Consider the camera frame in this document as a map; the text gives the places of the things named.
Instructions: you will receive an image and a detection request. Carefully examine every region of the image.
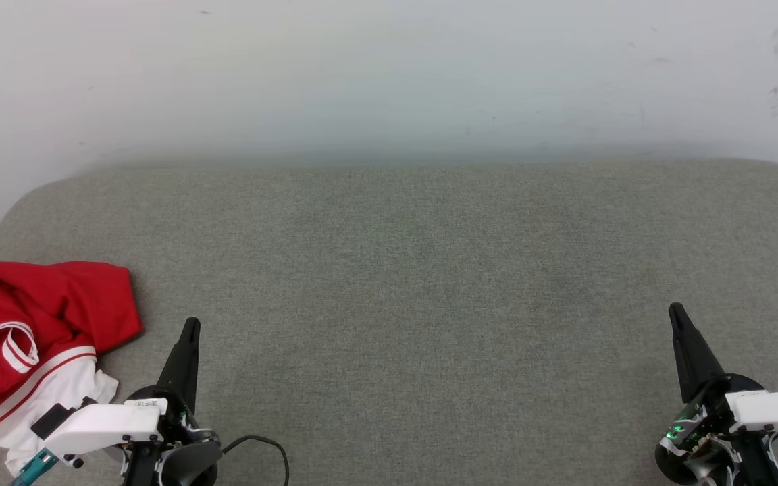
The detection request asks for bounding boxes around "black left cable teal plug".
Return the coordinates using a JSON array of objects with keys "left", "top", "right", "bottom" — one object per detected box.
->
[{"left": 11, "top": 435, "right": 290, "bottom": 486}]

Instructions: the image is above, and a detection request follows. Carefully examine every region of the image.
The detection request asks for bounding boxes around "grey fabric sofa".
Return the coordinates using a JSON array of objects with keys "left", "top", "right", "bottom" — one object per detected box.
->
[{"left": 0, "top": 159, "right": 778, "bottom": 486}]

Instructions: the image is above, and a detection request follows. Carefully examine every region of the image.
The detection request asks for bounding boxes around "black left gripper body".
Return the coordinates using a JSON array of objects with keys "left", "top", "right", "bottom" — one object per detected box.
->
[{"left": 123, "top": 385, "right": 204, "bottom": 486}]

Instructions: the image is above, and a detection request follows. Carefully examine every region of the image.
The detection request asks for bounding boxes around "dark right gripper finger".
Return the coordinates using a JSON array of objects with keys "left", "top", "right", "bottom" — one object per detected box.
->
[{"left": 668, "top": 302, "right": 727, "bottom": 404}]

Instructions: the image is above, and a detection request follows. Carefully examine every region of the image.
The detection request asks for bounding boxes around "red and white basketball jersey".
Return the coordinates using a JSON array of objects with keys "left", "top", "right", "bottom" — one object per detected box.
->
[{"left": 0, "top": 260, "right": 144, "bottom": 477}]

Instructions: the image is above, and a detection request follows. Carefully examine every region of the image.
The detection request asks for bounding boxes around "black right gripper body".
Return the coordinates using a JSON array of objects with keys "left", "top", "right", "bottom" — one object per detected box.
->
[{"left": 654, "top": 373, "right": 766, "bottom": 485}]

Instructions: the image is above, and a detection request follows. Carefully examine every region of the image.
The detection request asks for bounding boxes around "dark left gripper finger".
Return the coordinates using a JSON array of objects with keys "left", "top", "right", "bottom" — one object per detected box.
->
[{"left": 157, "top": 317, "right": 201, "bottom": 414}]

